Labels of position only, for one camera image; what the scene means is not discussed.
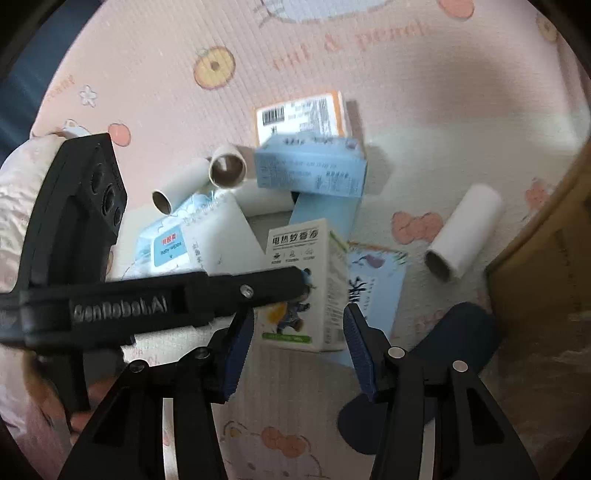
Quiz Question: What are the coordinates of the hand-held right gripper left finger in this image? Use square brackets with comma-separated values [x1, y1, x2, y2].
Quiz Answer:
[58, 307, 256, 480]

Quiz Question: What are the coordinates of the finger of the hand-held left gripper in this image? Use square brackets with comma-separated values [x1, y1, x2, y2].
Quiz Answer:
[202, 265, 308, 321]

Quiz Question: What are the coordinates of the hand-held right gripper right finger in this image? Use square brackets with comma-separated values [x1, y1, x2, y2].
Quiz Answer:
[342, 305, 541, 480]

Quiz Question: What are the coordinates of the white green cartoon box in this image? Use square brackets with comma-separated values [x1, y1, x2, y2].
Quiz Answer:
[257, 218, 351, 354]

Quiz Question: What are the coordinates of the brown cardboard box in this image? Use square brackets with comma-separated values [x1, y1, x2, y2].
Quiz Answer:
[482, 138, 591, 462]

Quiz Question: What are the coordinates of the person's left hand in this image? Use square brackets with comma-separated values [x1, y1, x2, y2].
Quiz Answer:
[21, 357, 95, 432]

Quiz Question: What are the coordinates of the large white printed roll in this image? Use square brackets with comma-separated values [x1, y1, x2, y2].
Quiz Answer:
[181, 191, 267, 278]

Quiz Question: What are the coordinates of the blue illustrated flat box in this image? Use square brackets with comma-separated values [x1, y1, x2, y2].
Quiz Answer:
[344, 241, 408, 340]

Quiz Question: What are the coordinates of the blue white wet wipes pack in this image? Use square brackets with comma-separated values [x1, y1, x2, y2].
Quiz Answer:
[112, 193, 220, 280]

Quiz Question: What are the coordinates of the dark blue slipper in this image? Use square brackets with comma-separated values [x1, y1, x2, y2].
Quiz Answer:
[337, 302, 500, 457]

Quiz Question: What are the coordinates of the plain light blue box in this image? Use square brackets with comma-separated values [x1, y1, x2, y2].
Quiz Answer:
[290, 191, 362, 243]

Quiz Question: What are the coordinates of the long white cardboard tube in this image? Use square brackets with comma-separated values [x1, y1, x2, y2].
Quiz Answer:
[151, 157, 214, 216]

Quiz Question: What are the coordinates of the white paper roll upright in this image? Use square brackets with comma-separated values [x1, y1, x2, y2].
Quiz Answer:
[208, 143, 251, 190]

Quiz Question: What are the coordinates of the dark blue cloth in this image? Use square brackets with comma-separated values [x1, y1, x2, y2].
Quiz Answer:
[0, 55, 63, 155]

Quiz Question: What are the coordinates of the light blue printed box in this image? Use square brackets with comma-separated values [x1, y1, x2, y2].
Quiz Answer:
[254, 135, 369, 199]

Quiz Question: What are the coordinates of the orange white barcode box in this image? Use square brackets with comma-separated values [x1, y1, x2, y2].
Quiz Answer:
[255, 91, 348, 148]

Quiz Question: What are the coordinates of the pink printed floor mat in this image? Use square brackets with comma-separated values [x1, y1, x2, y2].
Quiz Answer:
[28, 0, 591, 480]

